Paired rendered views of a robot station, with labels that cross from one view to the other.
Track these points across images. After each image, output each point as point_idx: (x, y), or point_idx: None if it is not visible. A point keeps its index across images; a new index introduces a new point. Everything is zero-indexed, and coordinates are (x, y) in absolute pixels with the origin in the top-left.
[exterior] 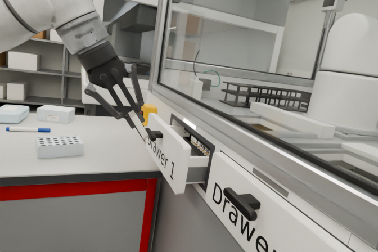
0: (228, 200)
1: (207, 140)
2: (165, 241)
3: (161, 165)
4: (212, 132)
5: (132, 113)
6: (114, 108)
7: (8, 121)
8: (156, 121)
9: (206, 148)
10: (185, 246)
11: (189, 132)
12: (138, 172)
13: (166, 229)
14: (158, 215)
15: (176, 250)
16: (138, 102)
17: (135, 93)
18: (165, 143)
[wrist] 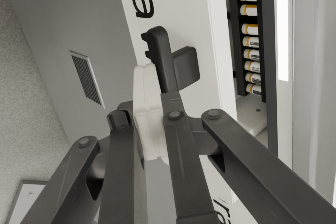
0: (230, 215)
1: (277, 139)
2: None
3: None
4: (299, 168)
5: (157, 147)
6: (86, 163)
7: None
8: None
9: (260, 73)
10: (121, 70)
11: None
12: None
13: None
14: None
15: (99, 40)
16: (208, 153)
17: (231, 167)
18: (191, 96)
